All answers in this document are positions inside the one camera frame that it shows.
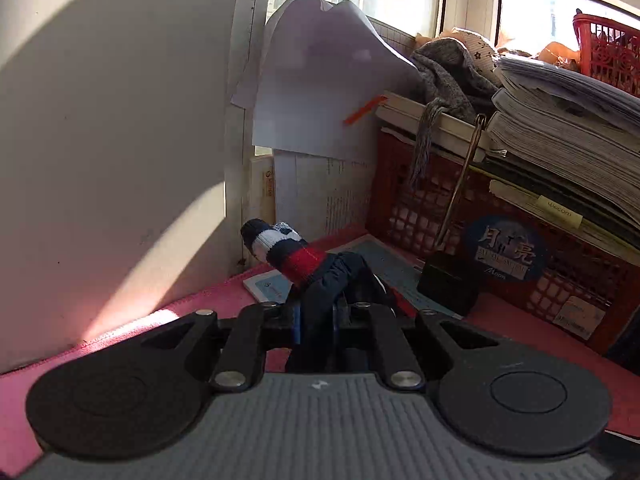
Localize stack of papers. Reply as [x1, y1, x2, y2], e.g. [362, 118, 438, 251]
[482, 52, 640, 256]

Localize orange cloth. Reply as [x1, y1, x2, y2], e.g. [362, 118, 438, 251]
[532, 40, 583, 71]

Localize orange pen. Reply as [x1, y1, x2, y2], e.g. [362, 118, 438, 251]
[342, 95, 390, 126]

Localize red plastic basket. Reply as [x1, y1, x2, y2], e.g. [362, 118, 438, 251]
[572, 9, 640, 97]

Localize thick white book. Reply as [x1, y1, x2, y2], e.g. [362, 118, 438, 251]
[375, 91, 496, 163]

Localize small black block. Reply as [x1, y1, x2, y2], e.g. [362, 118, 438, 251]
[416, 251, 482, 317]

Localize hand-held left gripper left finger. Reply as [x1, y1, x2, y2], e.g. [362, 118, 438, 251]
[141, 302, 302, 394]

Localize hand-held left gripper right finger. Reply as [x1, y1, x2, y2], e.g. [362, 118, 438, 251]
[333, 300, 501, 392]

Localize grey knitted scarf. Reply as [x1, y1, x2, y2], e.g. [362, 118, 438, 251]
[407, 38, 503, 191]

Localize navy and white jacket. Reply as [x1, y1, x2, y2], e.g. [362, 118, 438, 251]
[240, 218, 418, 374]

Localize printed paper sheets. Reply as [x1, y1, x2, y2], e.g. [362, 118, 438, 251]
[272, 152, 381, 246]

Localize beige dotted cloth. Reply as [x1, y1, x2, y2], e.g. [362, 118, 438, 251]
[415, 26, 501, 63]

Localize thin grey cable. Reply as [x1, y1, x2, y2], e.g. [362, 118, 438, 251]
[434, 113, 488, 253]

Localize red plastic crate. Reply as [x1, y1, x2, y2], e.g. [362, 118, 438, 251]
[366, 127, 640, 357]

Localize beige flat board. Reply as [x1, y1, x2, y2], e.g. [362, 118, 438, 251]
[249, 154, 277, 273]

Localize large white paper sheet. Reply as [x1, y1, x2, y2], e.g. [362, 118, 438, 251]
[231, 0, 426, 161]

